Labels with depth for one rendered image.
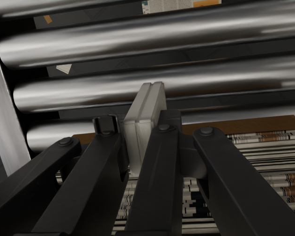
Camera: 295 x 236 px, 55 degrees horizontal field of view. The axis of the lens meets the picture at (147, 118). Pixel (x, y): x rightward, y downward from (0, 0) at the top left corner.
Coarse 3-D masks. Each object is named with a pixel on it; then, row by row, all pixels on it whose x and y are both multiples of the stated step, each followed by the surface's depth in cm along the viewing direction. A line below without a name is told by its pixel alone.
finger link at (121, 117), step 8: (120, 120) 16; (120, 128) 15; (88, 144) 13; (120, 152) 13; (72, 160) 12; (120, 160) 13; (128, 160) 14; (64, 168) 12; (72, 168) 13; (120, 168) 13; (64, 176) 13
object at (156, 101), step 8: (152, 88) 18; (160, 88) 18; (152, 96) 16; (160, 96) 17; (152, 104) 15; (160, 104) 16; (144, 112) 14; (152, 112) 14; (144, 120) 13; (152, 120) 13; (144, 128) 13; (152, 128) 13; (144, 136) 13; (144, 144) 13; (144, 152) 14
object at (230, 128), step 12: (228, 120) 36; (240, 120) 35; (252, 120) 34; (264, 120) 34; (276, 120) 33; (288, 120) 33; (192, 132) 34; (228, 132) 32; (240, 132) 32; (252, 132) 31
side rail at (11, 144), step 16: (0, 32) 38; (0, 64) 37; (0, 80) 38; (16, 80) 41; (0, 96) 39; (0, 112) 40; (16, 112) 40; (48, 112) 49; (0, 128) 41; (16, 128) 41; (0, 144) 42; (16, 144) 42; (16, 160) 43
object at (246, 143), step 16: (240, 144) 31; (256, 144) 30; (272, 144) 30; (288, 144) 30; (256, 160) 28; (272, 160) 27; (288, 160) 27; (272, 176) 24; (288, 176) 24; (128, 192) 26; (192, 192) 24; (288, 192) 22; (128, 208) 23; (192, 208) 22; (192, 224) 20; (208, 224) 20
